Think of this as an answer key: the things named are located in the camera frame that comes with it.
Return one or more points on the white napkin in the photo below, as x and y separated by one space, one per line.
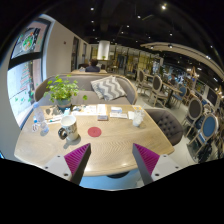
131 115

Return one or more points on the person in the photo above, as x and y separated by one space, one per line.
92 67

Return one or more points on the small blue white box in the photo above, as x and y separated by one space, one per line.
116 109

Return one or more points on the white mug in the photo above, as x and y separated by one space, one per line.
70 128

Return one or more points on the group of ceiling lights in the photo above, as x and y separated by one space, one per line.
163 6

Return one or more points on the grey tufted chair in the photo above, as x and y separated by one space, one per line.
166 125

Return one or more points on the white and orange box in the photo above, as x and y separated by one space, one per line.
101 110

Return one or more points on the group of dining chairs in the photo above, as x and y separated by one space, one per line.
196 113

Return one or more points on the clear blue-capped water bottle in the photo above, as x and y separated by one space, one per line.
39 116

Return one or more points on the green potted plant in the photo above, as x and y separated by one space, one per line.
61 90

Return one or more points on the flat round red coaster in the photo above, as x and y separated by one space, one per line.
94 132

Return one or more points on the grey curved sofa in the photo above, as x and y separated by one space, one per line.
85 83

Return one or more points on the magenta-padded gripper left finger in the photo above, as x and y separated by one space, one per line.
77 158

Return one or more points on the small blue carton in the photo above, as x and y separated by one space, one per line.
66 112

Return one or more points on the white leaflet with pictures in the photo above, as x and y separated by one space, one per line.
87 110

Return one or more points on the window with holiday stickers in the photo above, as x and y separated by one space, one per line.
25 83

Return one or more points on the grey white chevron cushion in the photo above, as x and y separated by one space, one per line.
108 88

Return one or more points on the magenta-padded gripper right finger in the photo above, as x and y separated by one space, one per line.
146 158

